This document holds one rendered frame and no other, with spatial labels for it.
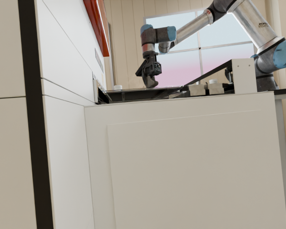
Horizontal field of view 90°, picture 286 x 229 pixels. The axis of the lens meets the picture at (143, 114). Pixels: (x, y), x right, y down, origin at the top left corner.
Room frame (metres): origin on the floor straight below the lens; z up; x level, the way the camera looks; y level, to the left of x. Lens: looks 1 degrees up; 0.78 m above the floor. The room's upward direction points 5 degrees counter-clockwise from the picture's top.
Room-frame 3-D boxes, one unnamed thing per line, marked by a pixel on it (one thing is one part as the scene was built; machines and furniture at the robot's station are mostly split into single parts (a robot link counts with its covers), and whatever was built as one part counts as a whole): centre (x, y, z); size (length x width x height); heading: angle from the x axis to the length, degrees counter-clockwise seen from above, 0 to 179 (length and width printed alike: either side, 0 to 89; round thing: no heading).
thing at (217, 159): (0.92, -0.09, 0.41); 0.96 x 0.64 x 0.82; 7
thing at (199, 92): (0.88, -0.26, 0.87); 0.36 x 0.08 x 0.03; 7
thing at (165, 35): (0.80, -0.17, 1.21); 0.11 x 0.11 x 0.08; 84
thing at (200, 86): (0.73, -0.28, 0.89); 0.08 x 0.03 x 0.03; 97
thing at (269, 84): (0.86, -0.73, 0.89); 0.15 x 0.15 x 0.10
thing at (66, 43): (0.61, 0.20, 1.02); 0.81 x 0.03 x 0.40; 7
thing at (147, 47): (0.79, -0.07, 1.13); 0.08 x 0.08 x 0.05
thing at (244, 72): (0.81, -0.36, 0.89); 0.55 x 0.09 x 0.14; 7
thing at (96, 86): (0.79, 0.21, 0.89); 0.44 x 0.02 x 0.10; 7
